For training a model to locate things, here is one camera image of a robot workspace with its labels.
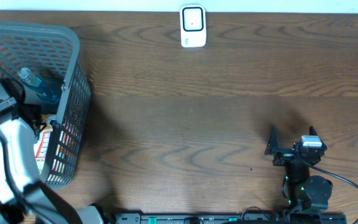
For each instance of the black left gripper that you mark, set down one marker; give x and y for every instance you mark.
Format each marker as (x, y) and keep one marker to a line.
(20, 103)

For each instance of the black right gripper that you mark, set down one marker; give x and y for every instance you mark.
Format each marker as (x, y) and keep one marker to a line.
(273, 147)

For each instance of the blue mouthwash bottle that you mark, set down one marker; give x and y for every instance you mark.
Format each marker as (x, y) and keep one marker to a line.
(40, 87)

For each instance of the yellow red snack bag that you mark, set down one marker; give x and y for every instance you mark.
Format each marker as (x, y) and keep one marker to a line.
(41, 146)

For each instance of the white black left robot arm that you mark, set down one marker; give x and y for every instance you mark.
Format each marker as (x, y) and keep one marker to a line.
(21, 189)

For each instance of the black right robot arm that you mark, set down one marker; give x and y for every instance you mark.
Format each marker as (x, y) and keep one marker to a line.
(306, 193)

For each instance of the white barcode scanner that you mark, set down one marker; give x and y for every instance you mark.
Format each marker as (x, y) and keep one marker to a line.
(193, 26)

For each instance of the grey plastic shopping basket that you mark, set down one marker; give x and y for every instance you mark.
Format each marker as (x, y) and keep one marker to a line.
(52, 53)

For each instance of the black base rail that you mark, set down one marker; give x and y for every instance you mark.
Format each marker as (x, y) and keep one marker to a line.
(253, 217)

